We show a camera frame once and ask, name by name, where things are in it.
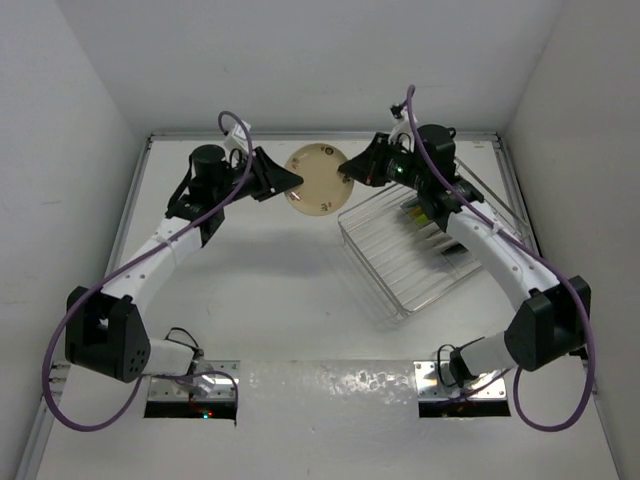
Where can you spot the right aluminium frame rail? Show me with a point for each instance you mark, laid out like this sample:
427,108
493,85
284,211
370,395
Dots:
519,216

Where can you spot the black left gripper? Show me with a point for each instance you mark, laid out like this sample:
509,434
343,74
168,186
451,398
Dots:
270,178

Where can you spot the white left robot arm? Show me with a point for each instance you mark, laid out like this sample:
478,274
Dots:
106,332

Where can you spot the back aluminium frame rail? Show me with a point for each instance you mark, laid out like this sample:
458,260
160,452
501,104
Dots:
358,135

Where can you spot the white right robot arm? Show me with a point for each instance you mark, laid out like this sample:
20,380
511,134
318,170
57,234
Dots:
548,313

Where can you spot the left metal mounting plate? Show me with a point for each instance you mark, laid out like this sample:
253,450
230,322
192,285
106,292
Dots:
207,380

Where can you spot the white plate with red rim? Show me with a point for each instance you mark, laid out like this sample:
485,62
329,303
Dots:
438,239

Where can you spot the black plate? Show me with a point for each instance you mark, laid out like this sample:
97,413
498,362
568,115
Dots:
454,250

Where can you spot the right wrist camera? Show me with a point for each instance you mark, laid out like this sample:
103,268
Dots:
400,116

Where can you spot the metal mounting plate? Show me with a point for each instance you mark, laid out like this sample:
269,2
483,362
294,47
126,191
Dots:
207,380
434,383

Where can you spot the wire dish rack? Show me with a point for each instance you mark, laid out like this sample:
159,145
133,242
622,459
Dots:
403,277

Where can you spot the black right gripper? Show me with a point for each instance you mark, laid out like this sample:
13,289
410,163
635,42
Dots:
367,165

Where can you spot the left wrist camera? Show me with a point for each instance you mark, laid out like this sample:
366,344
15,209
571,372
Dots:
236,139

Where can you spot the beige plate with characters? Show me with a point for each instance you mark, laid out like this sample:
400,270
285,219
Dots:
325,189

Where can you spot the left aluminium frame rail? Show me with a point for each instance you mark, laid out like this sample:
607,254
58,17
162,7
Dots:
59,368

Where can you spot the lime green plate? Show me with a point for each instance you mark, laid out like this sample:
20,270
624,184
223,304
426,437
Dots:
421,221

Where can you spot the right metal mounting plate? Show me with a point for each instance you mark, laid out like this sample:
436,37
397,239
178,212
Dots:
434,383

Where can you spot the aluminium frame rail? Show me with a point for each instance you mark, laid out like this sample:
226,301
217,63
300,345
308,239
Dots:
59,368
519,216
358,135

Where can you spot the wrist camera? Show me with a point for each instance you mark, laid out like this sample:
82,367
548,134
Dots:
236,139
400,116

